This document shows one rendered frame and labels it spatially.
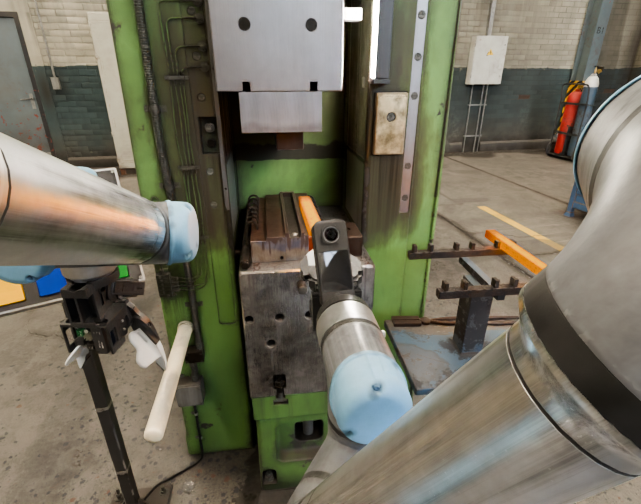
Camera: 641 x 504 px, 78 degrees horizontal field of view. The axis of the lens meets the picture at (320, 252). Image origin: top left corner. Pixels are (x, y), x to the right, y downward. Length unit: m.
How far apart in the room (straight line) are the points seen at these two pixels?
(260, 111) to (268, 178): 0.56
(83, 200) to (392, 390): 0.29
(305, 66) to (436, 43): 0.41
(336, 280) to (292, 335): 0.70
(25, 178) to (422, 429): 0.24
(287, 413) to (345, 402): 1.03
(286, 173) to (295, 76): 0.59
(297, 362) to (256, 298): 0.26
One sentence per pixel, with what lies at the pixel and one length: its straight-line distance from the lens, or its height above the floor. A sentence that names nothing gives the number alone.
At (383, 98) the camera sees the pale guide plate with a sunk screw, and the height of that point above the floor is 1.34.
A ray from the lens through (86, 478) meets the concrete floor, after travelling 1.95.
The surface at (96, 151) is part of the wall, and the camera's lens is 7.34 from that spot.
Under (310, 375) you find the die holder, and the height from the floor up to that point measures 0.54.
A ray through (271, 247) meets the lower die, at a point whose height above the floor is 0.96.
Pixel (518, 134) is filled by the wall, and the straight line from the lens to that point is 8.92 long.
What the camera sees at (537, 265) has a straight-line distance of 1.10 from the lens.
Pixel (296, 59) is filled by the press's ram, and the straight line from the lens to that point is 1.03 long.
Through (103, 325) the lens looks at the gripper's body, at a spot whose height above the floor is 1.07.
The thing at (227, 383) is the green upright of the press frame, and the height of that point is 0.36.
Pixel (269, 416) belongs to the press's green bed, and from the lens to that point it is 1.41.
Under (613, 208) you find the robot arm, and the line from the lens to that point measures 0.19.
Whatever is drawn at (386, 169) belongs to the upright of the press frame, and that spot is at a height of 1.14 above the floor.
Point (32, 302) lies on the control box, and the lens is 1.03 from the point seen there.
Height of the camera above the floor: 1.41
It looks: 25 degrees down
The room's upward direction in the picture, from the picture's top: straight up
